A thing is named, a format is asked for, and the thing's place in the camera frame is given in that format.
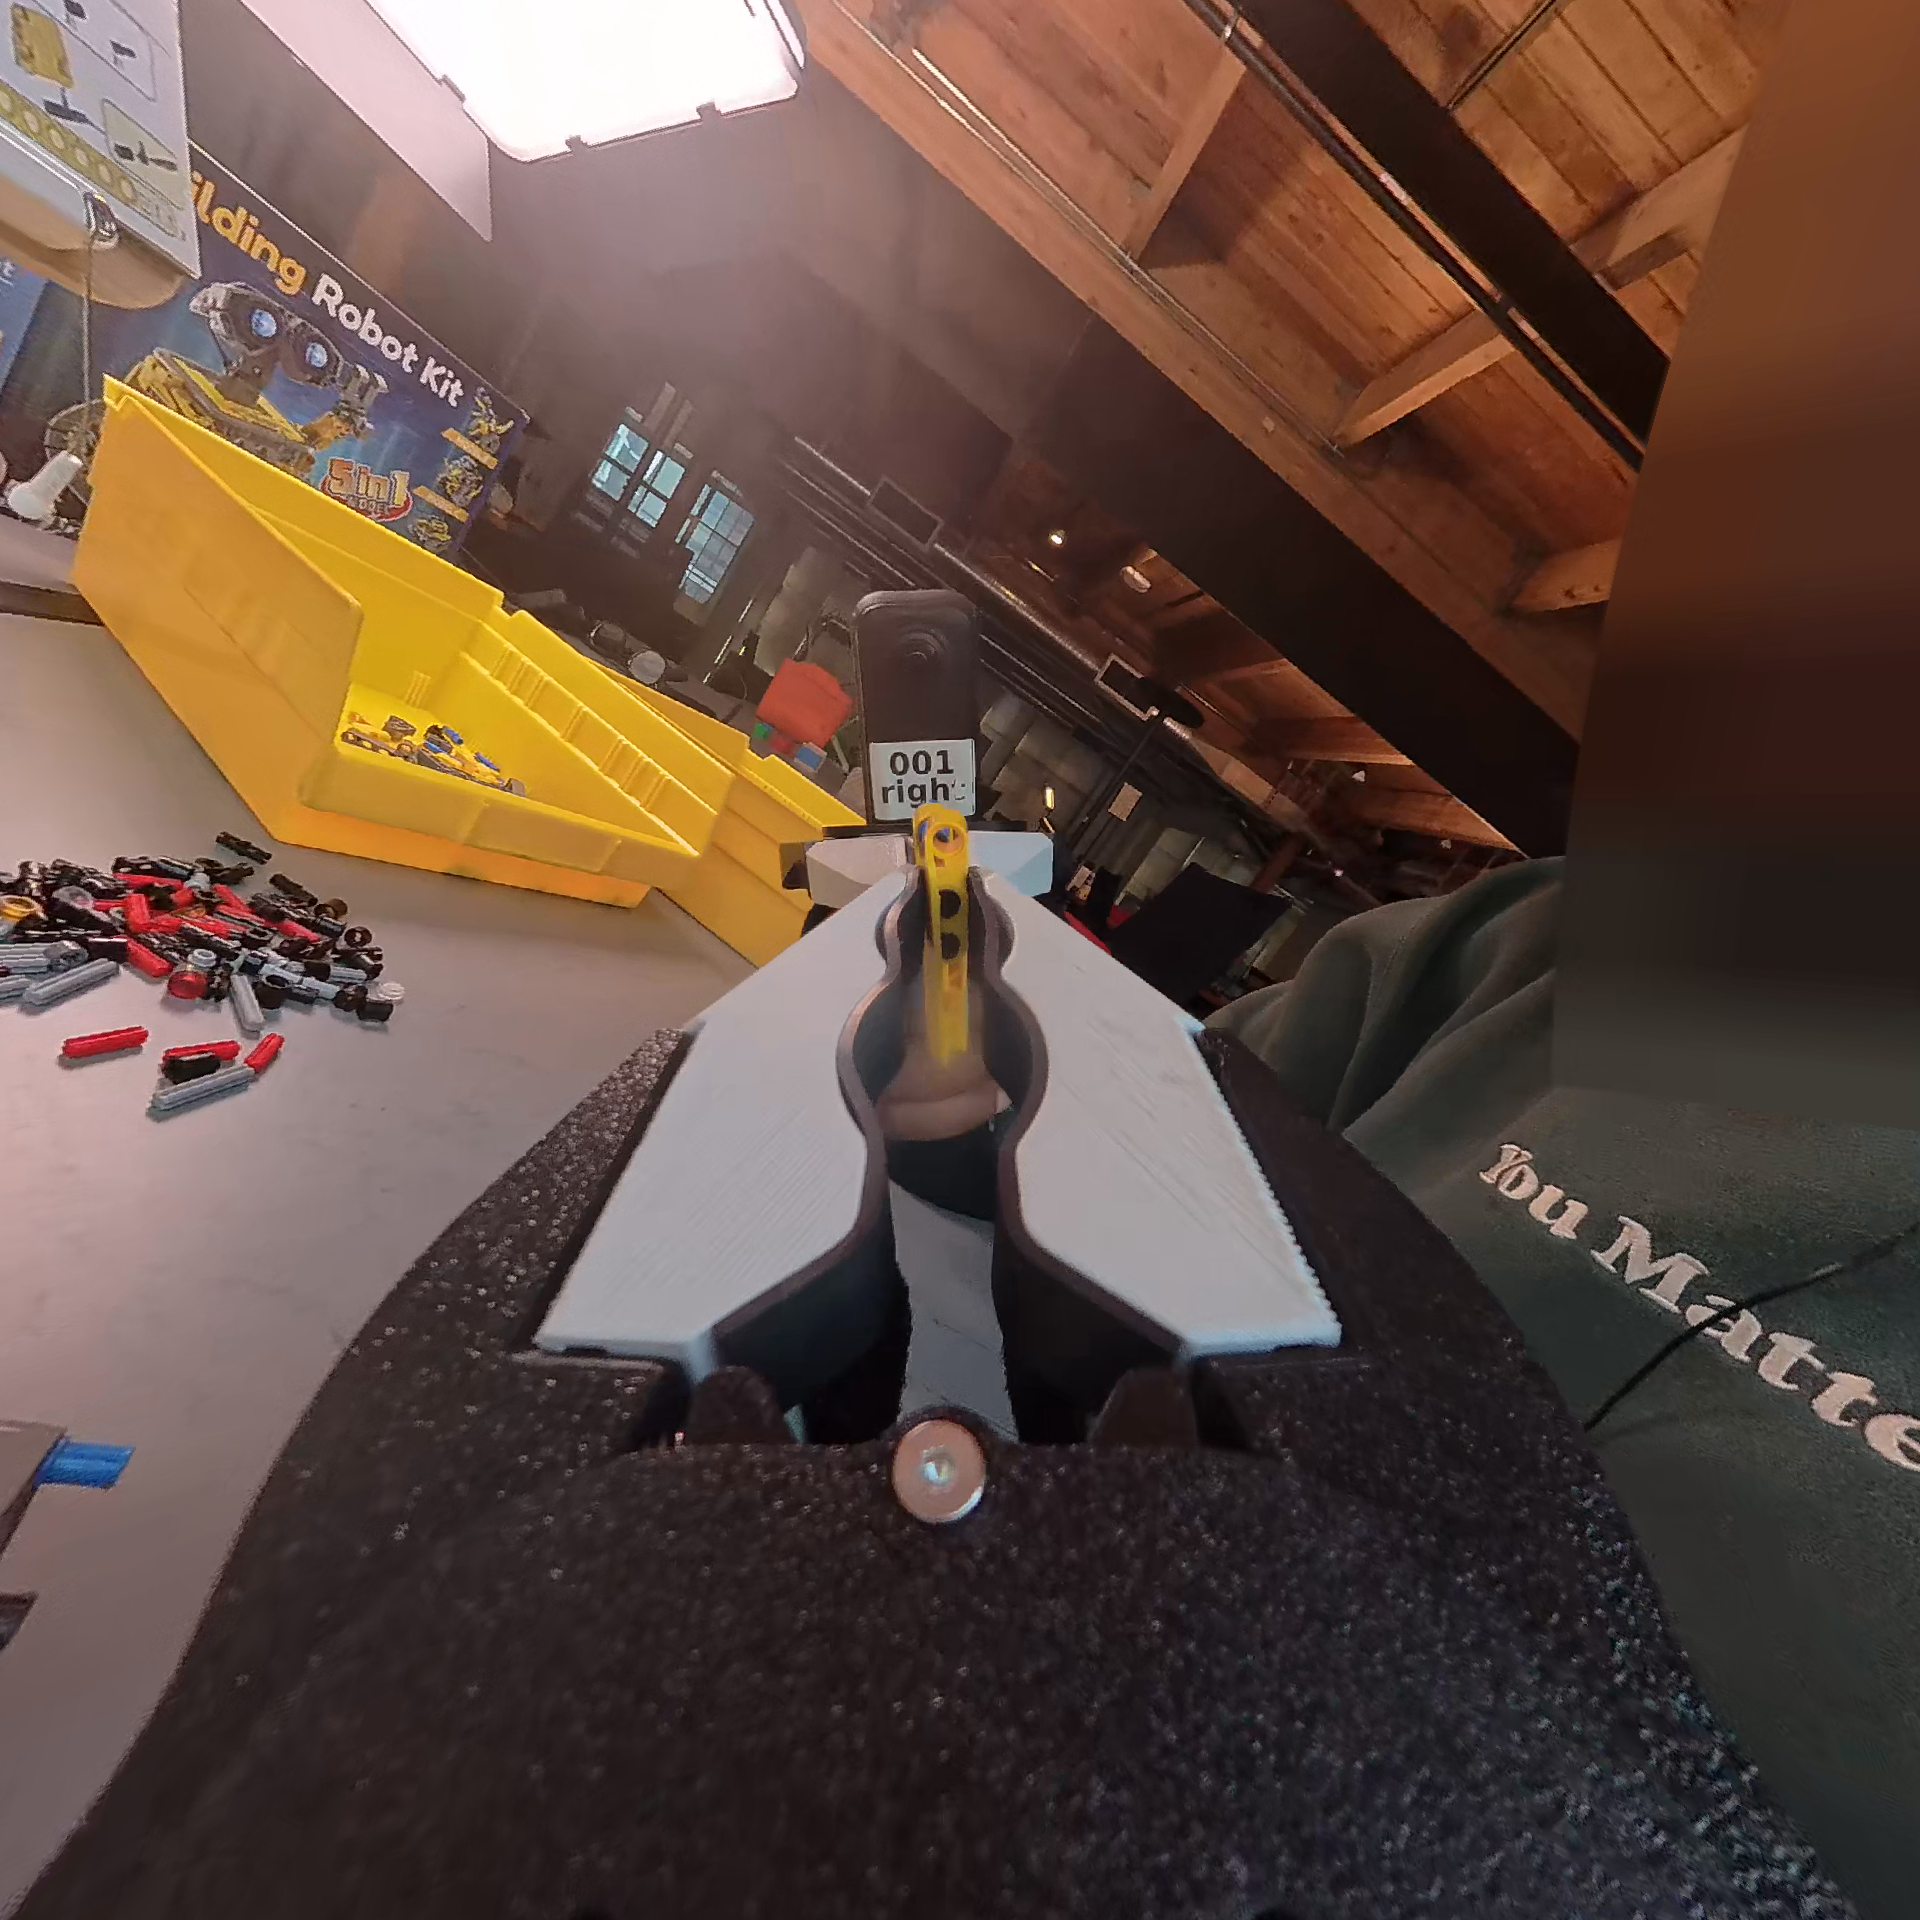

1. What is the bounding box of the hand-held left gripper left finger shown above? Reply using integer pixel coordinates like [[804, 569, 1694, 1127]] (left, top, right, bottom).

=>
[[534, 873, 921, 1373]]

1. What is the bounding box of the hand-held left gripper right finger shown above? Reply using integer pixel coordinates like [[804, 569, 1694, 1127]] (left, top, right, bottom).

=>
[[970, 873, 1342, 1365]]

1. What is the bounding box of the yellow lego beam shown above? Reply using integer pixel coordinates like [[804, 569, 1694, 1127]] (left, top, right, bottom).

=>
[[912, 801, 978, 981]]

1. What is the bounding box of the pile of small lego connectors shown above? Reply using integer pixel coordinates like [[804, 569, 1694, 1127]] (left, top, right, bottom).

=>
[[0, 829, 408, 1120]]

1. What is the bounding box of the heap of grey blue lego parts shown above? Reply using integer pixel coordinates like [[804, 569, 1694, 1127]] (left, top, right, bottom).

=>
[[340, 707, 529, 798]]

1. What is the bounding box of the black and yellow lego assembly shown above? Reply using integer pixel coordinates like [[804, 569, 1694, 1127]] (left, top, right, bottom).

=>
[[0, 1417, 140, 1655]]

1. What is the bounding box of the hanging lego instruction sheet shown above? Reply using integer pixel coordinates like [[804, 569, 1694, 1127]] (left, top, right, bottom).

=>
[[0, 0, 206, 280]]

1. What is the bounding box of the person's right hand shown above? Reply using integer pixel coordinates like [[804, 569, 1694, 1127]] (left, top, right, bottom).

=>
[[878, 1035, 1009, 1152]]

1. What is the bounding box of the yellow plastic bin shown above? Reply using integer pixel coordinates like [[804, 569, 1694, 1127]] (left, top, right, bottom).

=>
[[598, 659, 865, 970], [70, 375, 716, 911]]

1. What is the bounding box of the red plastic crate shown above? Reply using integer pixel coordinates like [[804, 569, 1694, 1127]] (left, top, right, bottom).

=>
[[751, 656, 857, 754]]

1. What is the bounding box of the dark blue printed kit box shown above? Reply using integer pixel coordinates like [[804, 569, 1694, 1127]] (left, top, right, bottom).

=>
[[0, 142, 529, 560]]

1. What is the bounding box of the rectangular light panel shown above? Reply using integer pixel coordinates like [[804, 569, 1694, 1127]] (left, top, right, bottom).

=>
[[239, 0, 807, 243]]

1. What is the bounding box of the black drawstring with toggle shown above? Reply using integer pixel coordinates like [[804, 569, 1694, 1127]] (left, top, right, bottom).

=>
[[1585, 1237, 1920, 1425]]

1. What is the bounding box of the thin cord with white knob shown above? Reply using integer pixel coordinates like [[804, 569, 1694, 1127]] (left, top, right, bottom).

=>
[[0, 210, 121, 523]]

